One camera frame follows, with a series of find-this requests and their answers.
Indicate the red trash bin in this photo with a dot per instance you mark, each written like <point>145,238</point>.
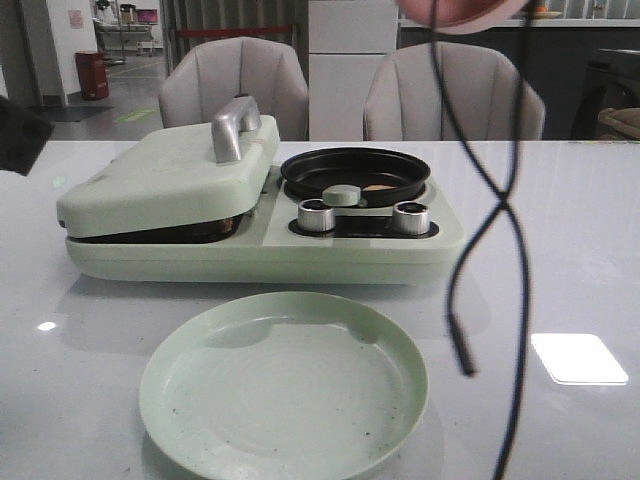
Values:
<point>92,75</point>

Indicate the grey kitchen counter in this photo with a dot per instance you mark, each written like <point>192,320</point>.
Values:
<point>557,62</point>

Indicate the beige chair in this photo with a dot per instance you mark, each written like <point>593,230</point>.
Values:
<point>404,102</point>
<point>216,72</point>

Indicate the right beige chair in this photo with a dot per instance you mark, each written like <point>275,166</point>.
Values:
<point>404,102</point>

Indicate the green breakfast maker lid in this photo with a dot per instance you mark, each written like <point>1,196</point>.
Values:
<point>172,177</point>

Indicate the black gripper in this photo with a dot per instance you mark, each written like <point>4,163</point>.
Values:
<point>23,137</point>

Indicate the black round frying pan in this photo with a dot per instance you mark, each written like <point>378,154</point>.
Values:
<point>308,174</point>

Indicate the bread slice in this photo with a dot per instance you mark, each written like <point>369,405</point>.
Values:
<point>216,228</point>

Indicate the fruit plate on counter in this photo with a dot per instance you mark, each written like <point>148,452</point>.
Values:
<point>543,12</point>

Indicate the left beige chair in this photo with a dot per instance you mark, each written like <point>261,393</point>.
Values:
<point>216,72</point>

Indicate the right silver control knob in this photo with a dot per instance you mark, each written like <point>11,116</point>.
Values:
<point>411,218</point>

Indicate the pink bowl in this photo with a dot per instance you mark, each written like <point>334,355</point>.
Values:
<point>460,17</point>

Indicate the shrimp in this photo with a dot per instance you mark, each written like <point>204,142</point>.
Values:
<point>378,187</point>

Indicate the light green plate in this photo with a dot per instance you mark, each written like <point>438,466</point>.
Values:
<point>284,385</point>

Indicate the white cabinet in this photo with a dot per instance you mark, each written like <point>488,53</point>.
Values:
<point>346,42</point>

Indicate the silver control knob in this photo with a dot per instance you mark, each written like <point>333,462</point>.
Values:
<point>411,218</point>
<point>313,215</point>

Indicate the green breakfast maker base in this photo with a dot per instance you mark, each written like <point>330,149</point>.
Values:
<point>265,250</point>

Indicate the left silver control knob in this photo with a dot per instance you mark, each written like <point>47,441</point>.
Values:
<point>313,215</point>

